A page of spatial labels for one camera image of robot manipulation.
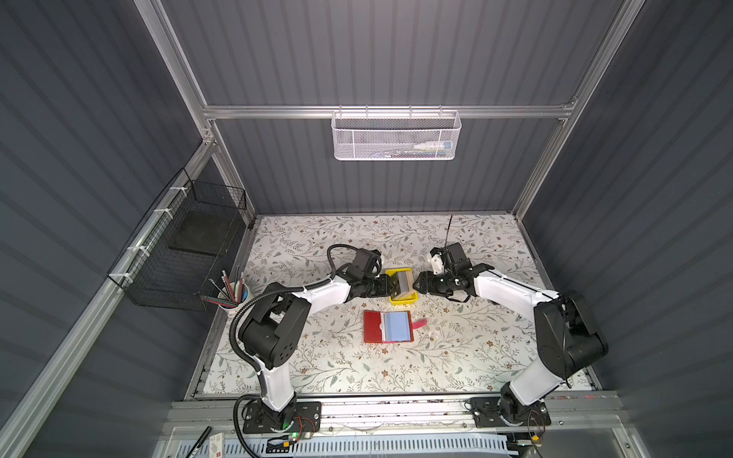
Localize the yellow plastic card tray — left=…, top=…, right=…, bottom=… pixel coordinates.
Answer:
left=386, top=267, right=418, bottom=305

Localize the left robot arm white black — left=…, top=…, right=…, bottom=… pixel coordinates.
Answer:
left=229, top=244, right=389, bottom=414

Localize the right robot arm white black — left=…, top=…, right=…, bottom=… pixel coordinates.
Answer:
left=413, top=244, right=609, bottom=425

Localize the stack of cards in tray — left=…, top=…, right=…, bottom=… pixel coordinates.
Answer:
left=392, top=270, right=414, bottom=301

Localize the floral table mat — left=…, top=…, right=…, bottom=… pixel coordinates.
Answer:
left=197, top=214, right=597, bottom=396

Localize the white pen cup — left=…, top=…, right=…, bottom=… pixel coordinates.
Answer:
left=199, top=270, right=250, bottom=313

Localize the white tube in basket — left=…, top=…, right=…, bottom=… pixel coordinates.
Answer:
left=413, top=140, right=454, bottom=155

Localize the black corrugated cable conduit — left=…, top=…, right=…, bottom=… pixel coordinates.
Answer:
left=228, top=243, right=368, bottom=458

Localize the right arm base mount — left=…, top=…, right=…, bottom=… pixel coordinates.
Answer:
left=464, top=396, right=552, bottom=429

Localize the white wire mesh basket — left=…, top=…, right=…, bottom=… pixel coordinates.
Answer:
left=330, top=111, right=462, bottom=161

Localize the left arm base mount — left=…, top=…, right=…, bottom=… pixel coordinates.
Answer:
left=241, top=401, right=323, bottom=434

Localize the black wire mesh basket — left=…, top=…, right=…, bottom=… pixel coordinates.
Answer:
left=108, top=170, right=248, bottom=311

